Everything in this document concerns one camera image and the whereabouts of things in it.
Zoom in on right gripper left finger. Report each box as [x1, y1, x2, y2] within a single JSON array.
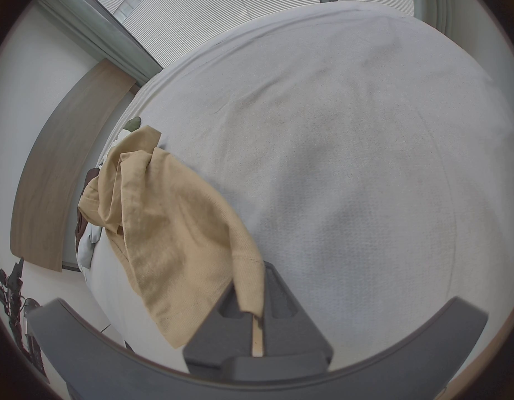
[[183, 281, 257, 376]]

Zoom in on window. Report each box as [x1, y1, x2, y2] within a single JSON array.
[[69, 0, 416, 70]]

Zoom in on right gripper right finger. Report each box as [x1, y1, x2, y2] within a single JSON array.
[[257, 261, 334, 372]]

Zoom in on bed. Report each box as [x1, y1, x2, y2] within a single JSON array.
[[11, 0, 514, 374]]

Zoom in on white garment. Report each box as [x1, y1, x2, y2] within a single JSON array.
[[75, 129, 128, 270]]

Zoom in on tan shorts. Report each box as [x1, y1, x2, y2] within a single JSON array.
[[78, 125, 267, 357]]

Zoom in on brown garment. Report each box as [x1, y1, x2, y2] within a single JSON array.
[[75, 168, 101, 257]]

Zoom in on grey-green curtain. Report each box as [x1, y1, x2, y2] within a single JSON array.
[[411, 0, 464, 36], [38, 0, 163, 84]]

